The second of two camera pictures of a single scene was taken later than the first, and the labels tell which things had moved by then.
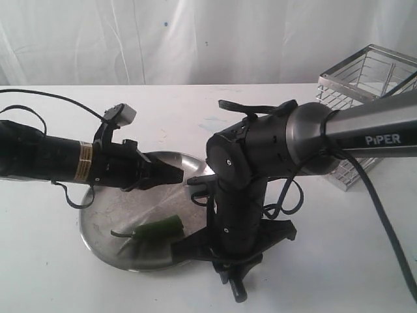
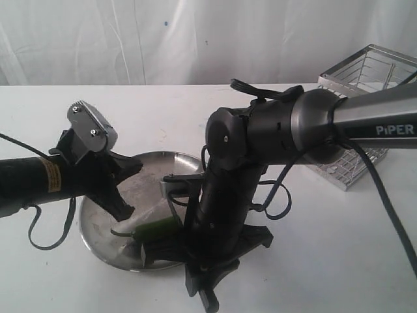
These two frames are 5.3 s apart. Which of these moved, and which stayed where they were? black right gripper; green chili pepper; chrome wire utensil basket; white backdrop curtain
Moved: black right gripper
Stayed: chrome wire utensil basket; green chili pepper; white backdrop curtain
